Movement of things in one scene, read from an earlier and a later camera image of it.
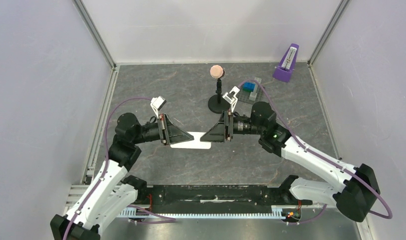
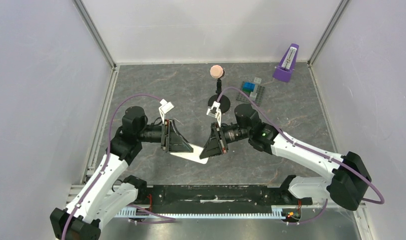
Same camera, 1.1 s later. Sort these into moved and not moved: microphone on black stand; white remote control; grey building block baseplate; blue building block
Moved: white remote control
Not moved: blue building block; grey building block baseplate; microphone on black stand
